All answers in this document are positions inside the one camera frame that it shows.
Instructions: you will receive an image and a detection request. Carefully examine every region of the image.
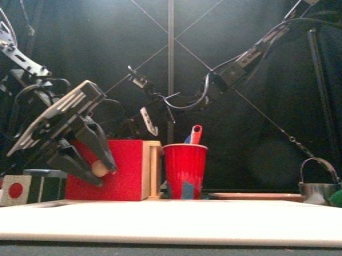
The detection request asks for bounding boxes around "red-front drawer with wooden knob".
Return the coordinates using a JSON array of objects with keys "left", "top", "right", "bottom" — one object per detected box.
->
[{"left": 65, "top": 138, "right": 154, "bottom": 202}]

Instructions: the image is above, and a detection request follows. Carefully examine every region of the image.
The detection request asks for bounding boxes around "translucent plastic container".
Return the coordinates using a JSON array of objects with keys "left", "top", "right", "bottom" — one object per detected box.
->
[{"left": 22, "top": 168, "right": 69, "bottom": 180}]

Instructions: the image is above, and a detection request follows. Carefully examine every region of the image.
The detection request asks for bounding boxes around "white cube with red dot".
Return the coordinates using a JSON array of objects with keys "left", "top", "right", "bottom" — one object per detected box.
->
[{"left": 0, "top": 174, "right": 69, "bottom": 207}]

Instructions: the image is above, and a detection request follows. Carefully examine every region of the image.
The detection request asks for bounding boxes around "red plastic spoon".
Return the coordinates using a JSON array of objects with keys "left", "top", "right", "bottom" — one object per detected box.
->
[{"left": 189, "top": 124, "right": 205, "bottom": 145}]

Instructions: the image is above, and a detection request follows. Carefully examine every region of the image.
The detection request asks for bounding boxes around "red plastic cup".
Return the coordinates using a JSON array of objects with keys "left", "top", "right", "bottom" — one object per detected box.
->
[{"left": 162, "top": 142, "right": 210, "bottom": 201}]

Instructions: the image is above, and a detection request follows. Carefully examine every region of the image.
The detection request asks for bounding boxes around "white cutting board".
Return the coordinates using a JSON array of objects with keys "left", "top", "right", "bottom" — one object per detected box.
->
[{"left": 0, "top": 198, "right": 342, "bottom": 249}]

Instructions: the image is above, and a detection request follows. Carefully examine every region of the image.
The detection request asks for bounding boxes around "pink square tray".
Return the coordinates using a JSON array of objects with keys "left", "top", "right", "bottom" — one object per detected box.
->
[{"left": 208, "top": 191, "right": 305, "bottom": 202}]

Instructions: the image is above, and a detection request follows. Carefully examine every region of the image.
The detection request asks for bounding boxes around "small metal pot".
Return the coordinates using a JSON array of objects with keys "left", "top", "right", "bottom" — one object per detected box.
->
[{"left": 298, "top": 156, "right": 342, "bottom": 206}]

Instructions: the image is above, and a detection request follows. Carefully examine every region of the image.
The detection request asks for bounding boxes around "grey right arm cable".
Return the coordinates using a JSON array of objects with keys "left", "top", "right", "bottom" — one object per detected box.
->
[{"left": 162, "top": 71, "right": 214, "bottom": 112}]

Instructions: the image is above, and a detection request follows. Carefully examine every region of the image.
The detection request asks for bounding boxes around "thin diagonal brace wire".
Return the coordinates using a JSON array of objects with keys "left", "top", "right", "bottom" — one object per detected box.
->
[
  {"left": 106, "top": 0, "right": 226, "bottom": 95},
  {"left": 130, "top": 0, "right": 319, "bottom": 159}
]

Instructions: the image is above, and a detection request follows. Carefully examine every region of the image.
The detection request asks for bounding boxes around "vertical frame pole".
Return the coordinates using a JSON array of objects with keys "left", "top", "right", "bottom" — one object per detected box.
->
[{"left": 168, "top": 0, "right": 176, "bottom": 145}]

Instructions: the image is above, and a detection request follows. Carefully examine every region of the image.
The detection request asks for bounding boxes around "black frame post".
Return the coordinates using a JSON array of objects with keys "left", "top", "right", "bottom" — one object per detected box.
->
[{"left": 306, "top": 27, "right": 341, "bottom": 162}]

